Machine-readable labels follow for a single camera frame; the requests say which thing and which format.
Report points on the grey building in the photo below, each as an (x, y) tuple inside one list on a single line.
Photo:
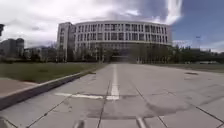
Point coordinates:
[(11, 46)]

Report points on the row of trees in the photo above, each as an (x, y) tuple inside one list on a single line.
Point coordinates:
[(150, 55)]

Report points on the grey stone kerb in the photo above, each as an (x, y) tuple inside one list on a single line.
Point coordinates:
[(33, 90)]

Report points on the robot's own part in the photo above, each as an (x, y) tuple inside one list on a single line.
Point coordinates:
[(141, 123), (79, 125)]

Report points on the grey paved plaza ground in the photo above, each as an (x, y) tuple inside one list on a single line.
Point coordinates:
[(143, 100)]

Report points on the reddish ground strip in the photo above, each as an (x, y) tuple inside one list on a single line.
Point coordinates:
[(10, 85)]

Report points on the grass field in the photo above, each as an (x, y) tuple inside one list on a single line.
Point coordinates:
[(43, 70)]

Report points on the grass strip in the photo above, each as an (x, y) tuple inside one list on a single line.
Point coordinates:
[(206, 67)]

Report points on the white painted line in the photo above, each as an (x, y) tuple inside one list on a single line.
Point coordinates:
[(115, 83)]

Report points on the manhole cover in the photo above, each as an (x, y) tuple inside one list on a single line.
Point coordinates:
[(191, 73)]

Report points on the large curved pale building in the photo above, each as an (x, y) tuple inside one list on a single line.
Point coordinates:
[(116, 33)]

